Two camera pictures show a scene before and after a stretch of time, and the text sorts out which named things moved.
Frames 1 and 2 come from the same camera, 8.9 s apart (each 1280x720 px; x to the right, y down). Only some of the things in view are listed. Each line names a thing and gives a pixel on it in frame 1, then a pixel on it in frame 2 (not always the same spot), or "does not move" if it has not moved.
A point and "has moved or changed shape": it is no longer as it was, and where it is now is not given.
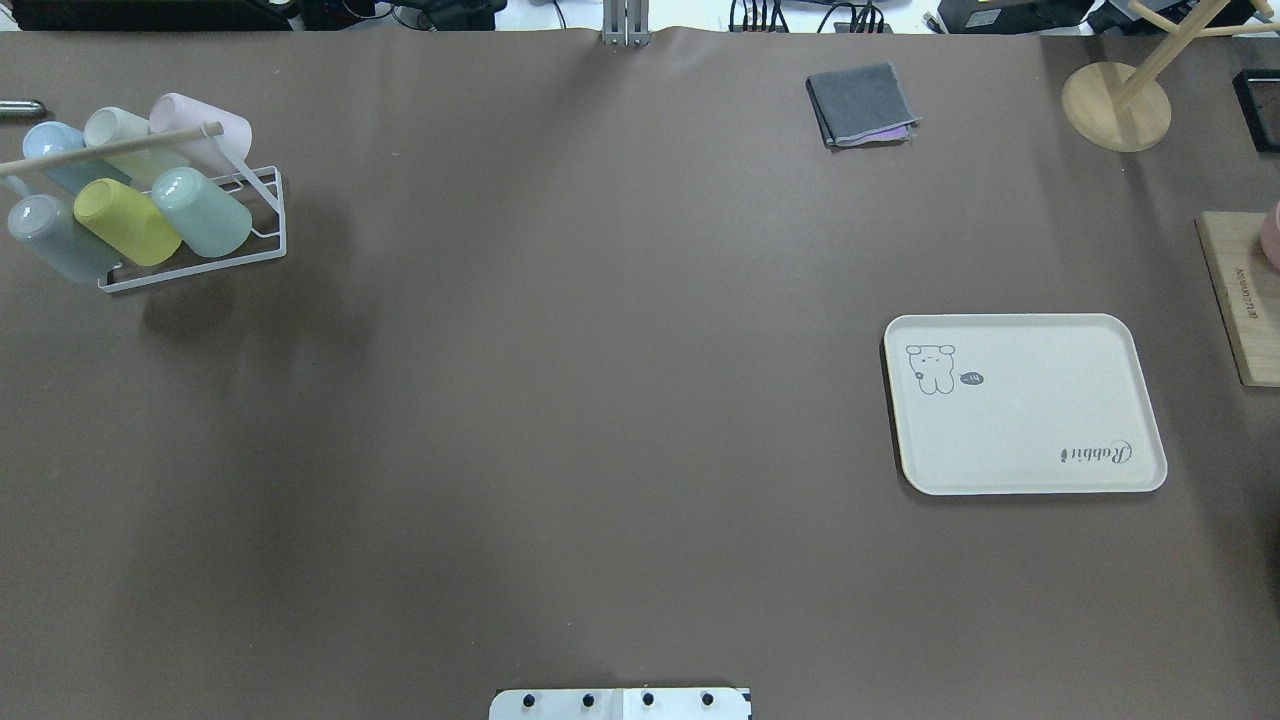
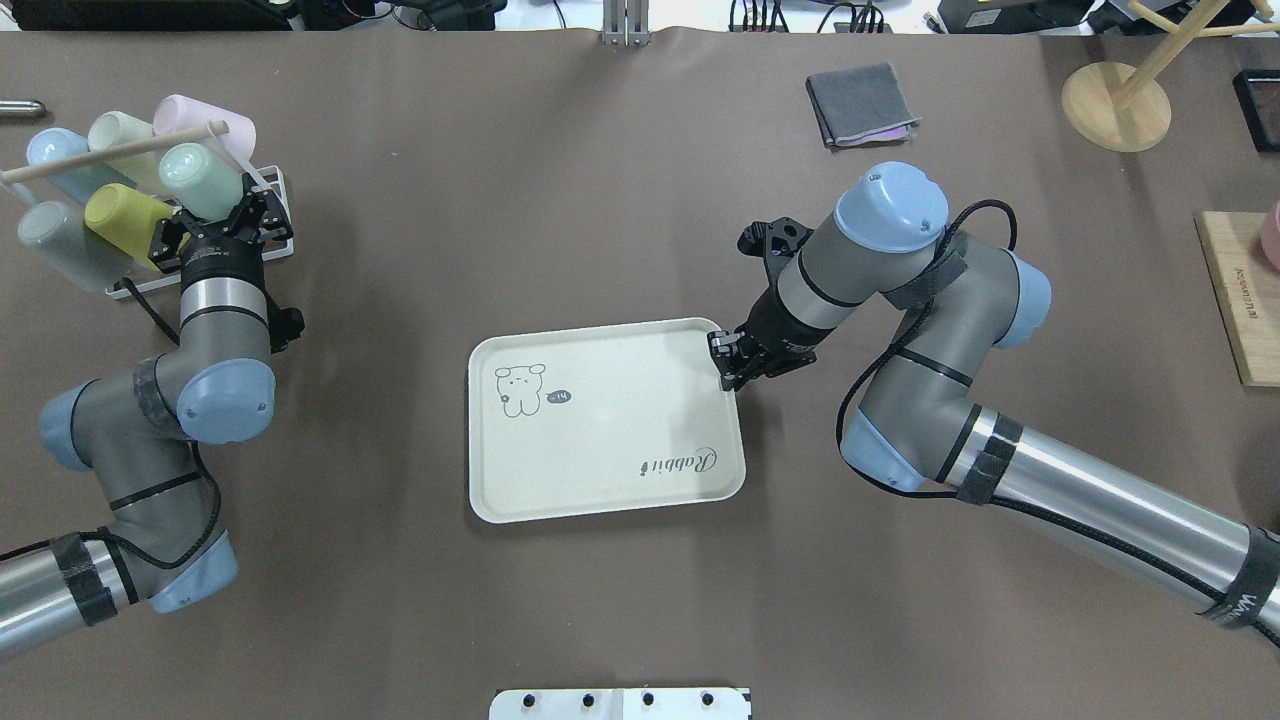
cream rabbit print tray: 1020,403 → 579,419
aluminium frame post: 626,22 does not move
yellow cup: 127,220 does not move
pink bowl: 1270,234 does not move
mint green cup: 210,220 has moved or changed shape
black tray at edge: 1257,91 does not move
